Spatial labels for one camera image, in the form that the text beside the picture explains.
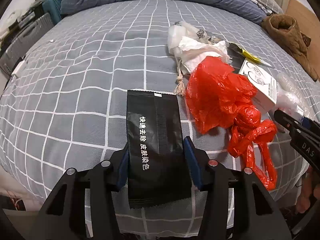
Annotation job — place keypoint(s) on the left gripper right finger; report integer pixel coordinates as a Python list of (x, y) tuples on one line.
[(256, 214)]

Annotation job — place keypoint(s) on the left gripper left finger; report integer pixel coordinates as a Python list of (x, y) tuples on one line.
[(62, 215)]

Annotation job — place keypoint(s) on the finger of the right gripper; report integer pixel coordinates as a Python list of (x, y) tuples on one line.
[(288, 122), (311, 125)]

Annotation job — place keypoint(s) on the clear bubble wrap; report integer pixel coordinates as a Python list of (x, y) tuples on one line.
[(290, 99)]

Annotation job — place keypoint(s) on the white earphone box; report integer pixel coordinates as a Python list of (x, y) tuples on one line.
[(266, 96)]

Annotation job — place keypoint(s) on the red plastic bag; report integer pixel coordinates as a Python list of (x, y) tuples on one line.
[(217, 97)]

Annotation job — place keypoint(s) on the yellow white snack packet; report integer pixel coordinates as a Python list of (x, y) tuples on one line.
[(238, 49)]

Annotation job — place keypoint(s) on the black sachet packet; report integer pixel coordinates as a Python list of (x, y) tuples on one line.
[(157, 170)]

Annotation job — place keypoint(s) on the white tissue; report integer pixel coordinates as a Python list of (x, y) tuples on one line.
[(191, 53)]

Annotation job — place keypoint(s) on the person's right hand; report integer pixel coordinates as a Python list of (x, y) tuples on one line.
[(307, 190)]

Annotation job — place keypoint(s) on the brown fleece jacket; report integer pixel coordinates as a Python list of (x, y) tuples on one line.
[(285, 31)]

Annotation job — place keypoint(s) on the wooden headboard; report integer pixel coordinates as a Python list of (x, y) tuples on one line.
[(309, 25)]

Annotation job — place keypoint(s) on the grey checked bed sheet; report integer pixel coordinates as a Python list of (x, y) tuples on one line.
[(68, 107)]

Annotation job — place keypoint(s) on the brown paper tag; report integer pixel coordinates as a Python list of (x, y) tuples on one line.
[(180, 87)]

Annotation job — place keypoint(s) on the white charger adapter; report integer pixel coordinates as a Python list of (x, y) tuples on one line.
[(19, 69)]

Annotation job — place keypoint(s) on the grey suitcase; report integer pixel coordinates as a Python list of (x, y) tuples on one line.
[(23, 42)]

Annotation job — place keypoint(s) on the teal plastic stool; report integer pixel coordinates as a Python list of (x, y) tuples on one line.
[(53, 7)]

